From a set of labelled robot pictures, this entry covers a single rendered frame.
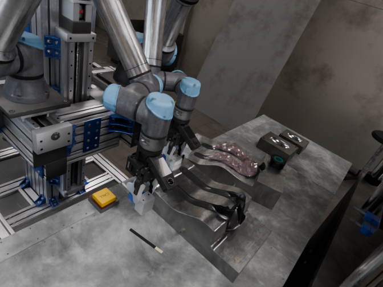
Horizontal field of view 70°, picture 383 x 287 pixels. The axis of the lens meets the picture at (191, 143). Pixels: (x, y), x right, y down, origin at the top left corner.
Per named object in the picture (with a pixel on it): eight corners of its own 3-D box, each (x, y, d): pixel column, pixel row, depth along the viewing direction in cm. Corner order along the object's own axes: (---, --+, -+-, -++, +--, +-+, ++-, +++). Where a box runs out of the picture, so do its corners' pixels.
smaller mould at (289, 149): (255, 146, 167) (260, 137, 163) (265, 140, 178) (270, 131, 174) (284, 164, 158) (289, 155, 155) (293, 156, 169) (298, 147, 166)
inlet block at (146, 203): (115, 192, 93) (117, 180, 91) (127, 185, 97) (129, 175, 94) (141, 215, 88) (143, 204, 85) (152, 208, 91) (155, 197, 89)
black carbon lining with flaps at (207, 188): (157, 181, 108) (162, 163, 103) (183, 168, 119) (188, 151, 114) (227, 241, 93) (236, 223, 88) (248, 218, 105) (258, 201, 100)
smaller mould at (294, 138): (275, 140, 180) (279, 133, 177) (282, 135, 190) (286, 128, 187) (298, 155, 173) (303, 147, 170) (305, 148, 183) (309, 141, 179)
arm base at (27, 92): (-5, 88, 101) (-8, 62, 96) (37, 83, 112) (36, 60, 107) (15, 107, 95) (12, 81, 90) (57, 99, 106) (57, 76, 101)
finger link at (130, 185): (126, 194, 89) (135, 171, 86) (138, 205, 87) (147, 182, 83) (118, 196, 87) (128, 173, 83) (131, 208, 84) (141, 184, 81)
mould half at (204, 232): (133, 191, 110) (138, 165, 102) (175, 169, 129) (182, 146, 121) (232, 283, 88) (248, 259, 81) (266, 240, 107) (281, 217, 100)
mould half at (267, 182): (174, 163, 132) (180, 144, 127) (194, 140, 154) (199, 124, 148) (272, 210, 123) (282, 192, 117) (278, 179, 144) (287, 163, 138)
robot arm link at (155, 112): (153, 86, 74) (180, 98, 73) (146, 121, 80) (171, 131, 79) (139, 95, 68) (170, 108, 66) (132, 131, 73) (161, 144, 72)
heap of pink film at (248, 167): (202, 160, 130) (206, 147, 126) (213, 144, 144) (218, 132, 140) (252, 184, 125) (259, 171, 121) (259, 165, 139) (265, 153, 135)
